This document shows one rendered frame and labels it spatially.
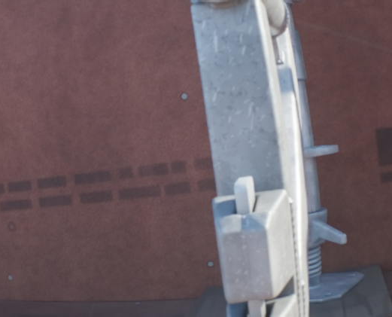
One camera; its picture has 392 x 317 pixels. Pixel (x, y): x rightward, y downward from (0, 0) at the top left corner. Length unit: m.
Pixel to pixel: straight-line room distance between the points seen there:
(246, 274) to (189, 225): 0.83
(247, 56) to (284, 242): 0.10
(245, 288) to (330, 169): 0.80
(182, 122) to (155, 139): 0.05
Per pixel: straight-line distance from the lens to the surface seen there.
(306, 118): 0.99
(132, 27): 1.16
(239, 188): 0.32
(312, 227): 0.99
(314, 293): 0.99
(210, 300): 1.06
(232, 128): 0.36
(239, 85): 0.36
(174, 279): 1.17
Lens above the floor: 0.28
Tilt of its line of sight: 3 degrees down
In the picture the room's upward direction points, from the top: 7 degrees counter-clockwise
